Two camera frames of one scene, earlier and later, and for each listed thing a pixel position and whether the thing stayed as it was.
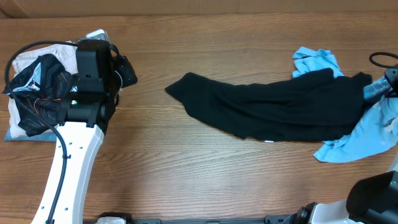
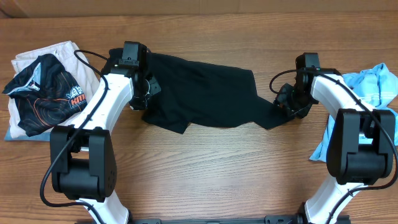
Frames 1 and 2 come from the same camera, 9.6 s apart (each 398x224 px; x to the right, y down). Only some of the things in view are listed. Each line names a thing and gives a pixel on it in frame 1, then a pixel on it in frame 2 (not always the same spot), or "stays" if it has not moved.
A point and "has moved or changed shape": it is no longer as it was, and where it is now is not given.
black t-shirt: x=315 y=106 has moved or changed shape
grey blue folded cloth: x=48 y=135 stays
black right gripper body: x=392 y=76 -> x=296 y=102
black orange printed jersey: x=45 y=86 stays
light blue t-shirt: x=377 y=131 has moved or changed shape
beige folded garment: x=66 y=53 stays
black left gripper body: x=124 y=73 -> x=151 y=88
